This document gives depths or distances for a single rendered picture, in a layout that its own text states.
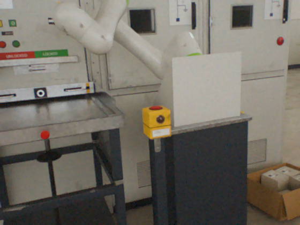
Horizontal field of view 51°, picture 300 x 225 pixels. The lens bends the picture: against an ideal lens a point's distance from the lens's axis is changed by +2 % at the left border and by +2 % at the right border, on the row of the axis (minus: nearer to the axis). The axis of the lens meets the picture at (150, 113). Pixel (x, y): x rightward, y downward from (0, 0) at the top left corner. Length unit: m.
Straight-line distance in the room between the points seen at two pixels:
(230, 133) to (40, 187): 1.18
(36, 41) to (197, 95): 0.84
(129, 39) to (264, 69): 1.14
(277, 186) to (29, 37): 1.76
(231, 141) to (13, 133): 0.95
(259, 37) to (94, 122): 1.47
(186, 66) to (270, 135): 1.35
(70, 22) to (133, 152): 1.12
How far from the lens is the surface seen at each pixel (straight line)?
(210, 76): 1.43
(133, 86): 1.95
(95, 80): 1.91
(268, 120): 2.52
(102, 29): 1.19
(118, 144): 1.32
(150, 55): 1.63
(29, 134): 1.24
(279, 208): 2.14
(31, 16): 1.69
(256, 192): 2.21
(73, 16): 1.17
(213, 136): 1.47
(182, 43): 1.56
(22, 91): 1.70
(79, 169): 2.04
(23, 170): 2.02
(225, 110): 1.50
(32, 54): 1.69
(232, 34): 2.23
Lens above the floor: 1.15
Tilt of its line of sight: 14 degrees down
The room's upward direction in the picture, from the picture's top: 3 degrees counter-clockwise
